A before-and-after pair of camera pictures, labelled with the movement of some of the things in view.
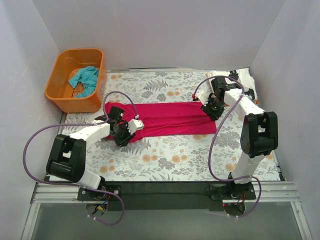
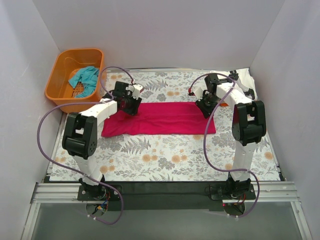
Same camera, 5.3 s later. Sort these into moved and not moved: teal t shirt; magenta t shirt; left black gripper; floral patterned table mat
Moved: left black gripper
Not moved: teal t shirt; floral patterned table mat; magenta t shirt
